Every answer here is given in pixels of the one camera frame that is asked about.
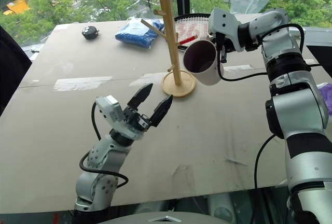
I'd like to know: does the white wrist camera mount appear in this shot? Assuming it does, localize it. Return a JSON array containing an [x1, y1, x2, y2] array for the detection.
[[94, 94, 125, 132], [207, 8, 246, 52]]

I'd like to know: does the purple object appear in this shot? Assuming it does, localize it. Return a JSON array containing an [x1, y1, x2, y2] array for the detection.
[[317, 83, 332, 117]]

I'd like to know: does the wooden mug tree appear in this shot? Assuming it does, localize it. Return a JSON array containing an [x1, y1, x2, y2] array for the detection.
[[140, 0, 197, 98]]

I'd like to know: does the black round object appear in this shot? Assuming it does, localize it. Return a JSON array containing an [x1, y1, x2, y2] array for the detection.
[[81, 25, 101, 40]]

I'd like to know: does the grey rounded robot body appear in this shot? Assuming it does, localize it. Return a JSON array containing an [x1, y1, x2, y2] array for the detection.
[[98, 210, 241, 224]]

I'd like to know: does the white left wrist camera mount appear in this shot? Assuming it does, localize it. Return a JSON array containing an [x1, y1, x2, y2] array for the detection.
[[94, 94, 125, 132]]

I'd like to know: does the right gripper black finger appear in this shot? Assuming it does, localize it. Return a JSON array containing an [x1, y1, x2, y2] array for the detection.
[[219, 44, 228, 64]]

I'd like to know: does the yellow vehicle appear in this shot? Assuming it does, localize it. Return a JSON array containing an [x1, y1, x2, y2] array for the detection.
[[3, 0, 31, 16]]

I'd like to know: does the black flat panel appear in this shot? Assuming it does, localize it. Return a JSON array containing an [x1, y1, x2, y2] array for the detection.
[[306, 44, 332, 78]]

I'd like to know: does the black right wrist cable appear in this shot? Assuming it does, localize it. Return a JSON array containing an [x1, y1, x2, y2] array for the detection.
[[219, 23, 322, 82]]

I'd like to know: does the dark rounded shape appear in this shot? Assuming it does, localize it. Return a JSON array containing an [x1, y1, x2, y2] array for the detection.
[[0, 25, 33, 117]]

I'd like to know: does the blue bag in plastic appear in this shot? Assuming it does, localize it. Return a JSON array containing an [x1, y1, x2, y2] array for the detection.
[[114, 19, 166, 50]]

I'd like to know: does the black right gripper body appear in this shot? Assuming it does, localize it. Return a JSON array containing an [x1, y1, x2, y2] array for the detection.
[[214, 32, 238, 53]]

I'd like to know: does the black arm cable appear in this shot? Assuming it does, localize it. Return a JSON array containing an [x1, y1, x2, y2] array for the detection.
[[254, 133, 277, 190], [79, 101, 129, 189]]

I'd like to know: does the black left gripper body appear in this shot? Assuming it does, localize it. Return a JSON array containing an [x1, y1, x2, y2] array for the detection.
[[121, 105, 154, 134]]

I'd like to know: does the white mug dark inside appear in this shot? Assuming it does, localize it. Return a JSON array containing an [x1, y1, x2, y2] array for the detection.
[[183, 40, 225, 86]]

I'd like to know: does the black racket with red print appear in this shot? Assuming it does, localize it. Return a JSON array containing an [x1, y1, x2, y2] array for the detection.
[[173, 13, 212, 52]]

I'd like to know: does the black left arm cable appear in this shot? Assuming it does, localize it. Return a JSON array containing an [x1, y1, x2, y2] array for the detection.
[[79, 101, 129, 189]]

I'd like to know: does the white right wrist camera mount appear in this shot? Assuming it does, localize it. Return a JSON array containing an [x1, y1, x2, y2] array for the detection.
[[207, 8, 246, 52]]

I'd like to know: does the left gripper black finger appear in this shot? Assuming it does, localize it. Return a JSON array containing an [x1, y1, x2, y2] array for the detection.
[[148, 95, 174, 128], [127, 83, 154, 111]]

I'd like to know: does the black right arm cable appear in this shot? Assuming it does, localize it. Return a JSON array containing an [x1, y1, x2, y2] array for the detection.
[[254, 133, 277, 190]]

